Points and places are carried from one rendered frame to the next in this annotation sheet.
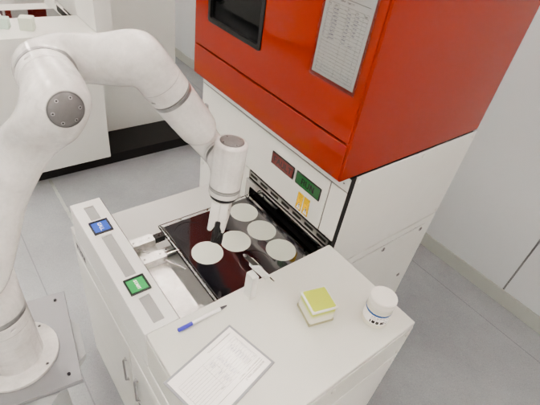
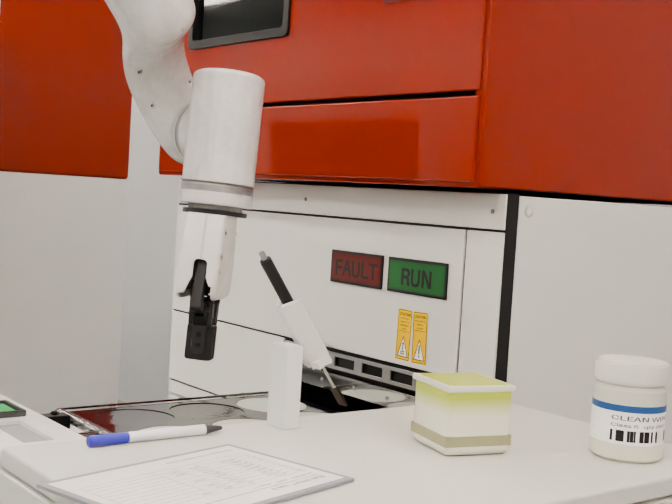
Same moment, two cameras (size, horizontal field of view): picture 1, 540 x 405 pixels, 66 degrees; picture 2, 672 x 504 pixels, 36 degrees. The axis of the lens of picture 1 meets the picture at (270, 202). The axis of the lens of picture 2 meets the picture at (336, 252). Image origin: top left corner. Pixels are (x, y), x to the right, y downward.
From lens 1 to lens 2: 0.75 m
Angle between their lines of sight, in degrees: 36
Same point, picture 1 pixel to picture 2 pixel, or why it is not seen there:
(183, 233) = (117, 418)
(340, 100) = (448, 14)
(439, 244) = not seen: outside the picture
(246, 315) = (274, 441)
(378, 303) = (616, 363)
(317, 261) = not seen: hidden behind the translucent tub
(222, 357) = (205, 469)
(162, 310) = (50, 433)
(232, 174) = (232, 131)
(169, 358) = (58, 468)
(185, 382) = (98, 485)
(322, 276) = not seen: hidden behind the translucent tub
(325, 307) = (481, 383)
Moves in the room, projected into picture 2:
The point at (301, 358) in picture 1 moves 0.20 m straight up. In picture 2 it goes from (430, 481) to (446, 247)
